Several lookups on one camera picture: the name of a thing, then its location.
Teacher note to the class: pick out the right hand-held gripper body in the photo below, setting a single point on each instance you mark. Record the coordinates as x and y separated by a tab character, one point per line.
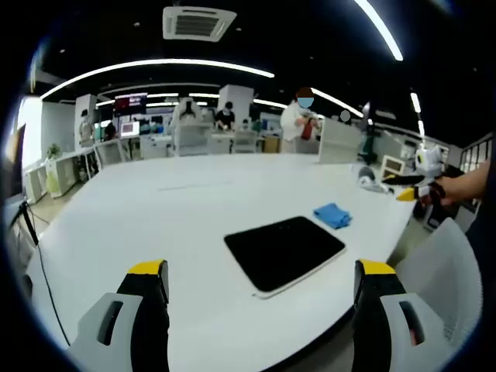
429	162

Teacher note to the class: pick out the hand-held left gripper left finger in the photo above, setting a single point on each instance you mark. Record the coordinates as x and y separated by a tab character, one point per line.
116	333

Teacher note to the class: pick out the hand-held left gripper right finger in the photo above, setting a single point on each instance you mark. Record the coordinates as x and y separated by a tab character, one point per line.
387	329

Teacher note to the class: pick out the blue cleaning cloth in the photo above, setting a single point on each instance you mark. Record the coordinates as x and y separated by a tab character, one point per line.
331	215

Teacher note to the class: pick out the black tablet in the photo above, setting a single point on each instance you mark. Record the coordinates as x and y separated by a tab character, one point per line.
283	252

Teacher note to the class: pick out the person's right hand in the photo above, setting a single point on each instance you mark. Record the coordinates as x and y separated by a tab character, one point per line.
441	191

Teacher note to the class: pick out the white framed cabinet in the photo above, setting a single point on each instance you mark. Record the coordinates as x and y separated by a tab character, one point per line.
393	164

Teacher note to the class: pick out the white grey device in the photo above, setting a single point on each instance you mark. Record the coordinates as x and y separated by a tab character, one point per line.
366	176

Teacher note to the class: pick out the grey green machine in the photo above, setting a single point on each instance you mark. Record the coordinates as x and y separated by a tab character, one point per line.
370	143

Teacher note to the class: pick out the short ceiling light strip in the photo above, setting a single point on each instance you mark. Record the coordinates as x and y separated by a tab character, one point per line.
415	102

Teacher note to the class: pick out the person's dark clothing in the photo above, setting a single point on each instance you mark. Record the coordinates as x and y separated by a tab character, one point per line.
480	224

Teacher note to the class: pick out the white mesh chair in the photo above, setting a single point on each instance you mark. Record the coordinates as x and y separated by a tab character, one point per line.
445	263

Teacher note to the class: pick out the white partition panel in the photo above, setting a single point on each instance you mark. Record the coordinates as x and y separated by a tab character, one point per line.
337	141

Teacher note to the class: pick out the brown cardboard box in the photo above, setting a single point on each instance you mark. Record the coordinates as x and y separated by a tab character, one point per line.
271	144

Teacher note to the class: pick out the white background office chair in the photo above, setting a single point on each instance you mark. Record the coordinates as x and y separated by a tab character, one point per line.
245	141
193	139

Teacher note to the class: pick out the yellow green bag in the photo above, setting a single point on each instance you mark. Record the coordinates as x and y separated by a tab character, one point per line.
54	180

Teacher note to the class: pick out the white low shelf unit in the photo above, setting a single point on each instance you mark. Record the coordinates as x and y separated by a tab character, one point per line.
36	180

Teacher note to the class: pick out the potted green plant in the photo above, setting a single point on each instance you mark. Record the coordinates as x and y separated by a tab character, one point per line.
53	151

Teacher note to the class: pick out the black screen on stand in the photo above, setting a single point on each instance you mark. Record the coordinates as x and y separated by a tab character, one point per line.
14	162

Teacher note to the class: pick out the small computer monitor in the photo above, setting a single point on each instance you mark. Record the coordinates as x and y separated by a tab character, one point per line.
129	129

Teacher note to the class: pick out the red display screen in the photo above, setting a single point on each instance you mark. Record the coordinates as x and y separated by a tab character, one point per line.
131	102

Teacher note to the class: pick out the ceiling air conditioner vent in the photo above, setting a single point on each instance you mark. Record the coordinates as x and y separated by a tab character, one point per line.
199	23

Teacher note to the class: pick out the long curved ceiling light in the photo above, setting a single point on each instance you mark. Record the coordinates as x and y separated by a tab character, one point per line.
155	63

